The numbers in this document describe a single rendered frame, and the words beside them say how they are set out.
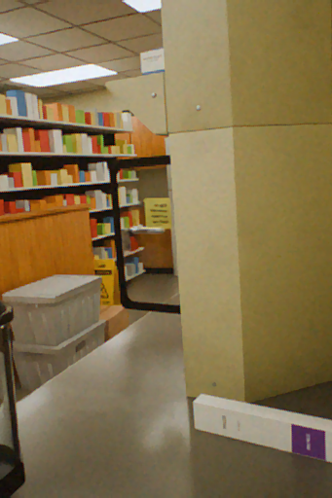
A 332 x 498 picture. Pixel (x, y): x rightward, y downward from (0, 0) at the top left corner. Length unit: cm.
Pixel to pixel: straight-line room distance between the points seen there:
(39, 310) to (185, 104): 241
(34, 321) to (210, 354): 236
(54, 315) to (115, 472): 235
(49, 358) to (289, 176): 252
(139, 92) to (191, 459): 58
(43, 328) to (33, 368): 30
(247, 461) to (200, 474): 7
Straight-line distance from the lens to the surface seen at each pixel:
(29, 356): 324
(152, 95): 83
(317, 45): 90
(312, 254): 88
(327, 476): 72
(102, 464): 75
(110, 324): 373
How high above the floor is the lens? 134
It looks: 9 degrees down
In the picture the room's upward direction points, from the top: 4 degrees counter-clockwise
